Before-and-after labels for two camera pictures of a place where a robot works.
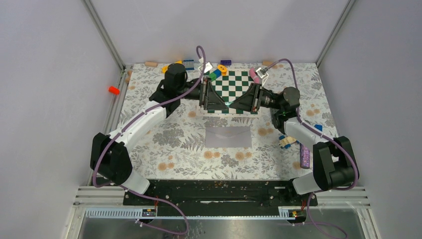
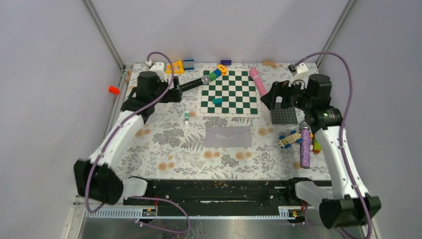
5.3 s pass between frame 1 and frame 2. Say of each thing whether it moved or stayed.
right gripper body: moved
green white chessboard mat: stayed
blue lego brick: stayed
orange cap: stayed
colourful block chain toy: stayed
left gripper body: moved
